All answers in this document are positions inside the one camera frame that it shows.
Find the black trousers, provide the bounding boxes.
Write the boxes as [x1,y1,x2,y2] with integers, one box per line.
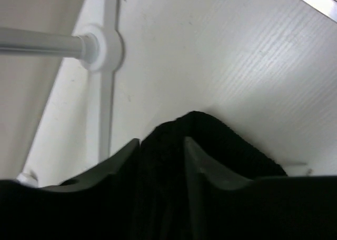
[131,111,285,239]

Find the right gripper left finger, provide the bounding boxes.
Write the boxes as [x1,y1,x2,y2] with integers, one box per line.
[1,139,140,239]

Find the white clothes rack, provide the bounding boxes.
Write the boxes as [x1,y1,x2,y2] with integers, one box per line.
[1,0,124,186]

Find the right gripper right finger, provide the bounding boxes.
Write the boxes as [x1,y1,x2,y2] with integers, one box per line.
[185,138,336,239]

